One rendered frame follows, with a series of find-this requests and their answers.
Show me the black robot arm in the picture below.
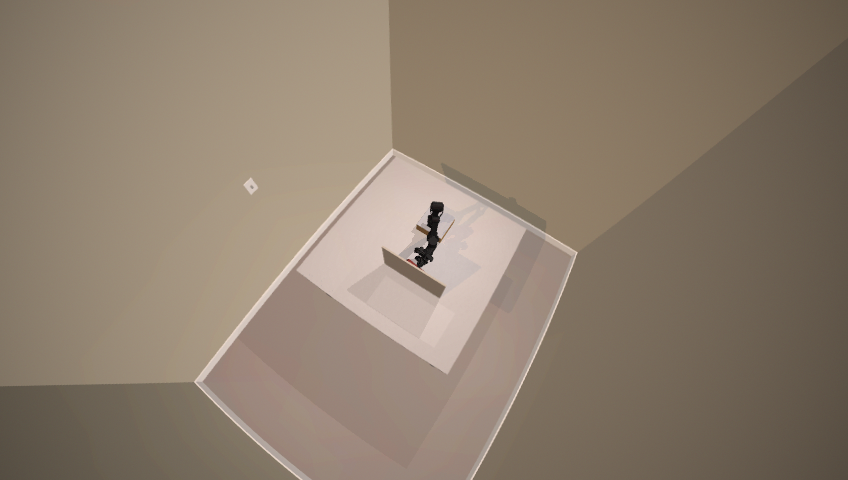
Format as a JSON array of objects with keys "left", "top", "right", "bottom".
[{"left": 414, "top": 201, "right": 444, "bottom": 255}]

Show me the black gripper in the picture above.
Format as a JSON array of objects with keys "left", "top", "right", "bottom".
[{"left": 415, "top": 248, "right": 433, "bottom": 268}]

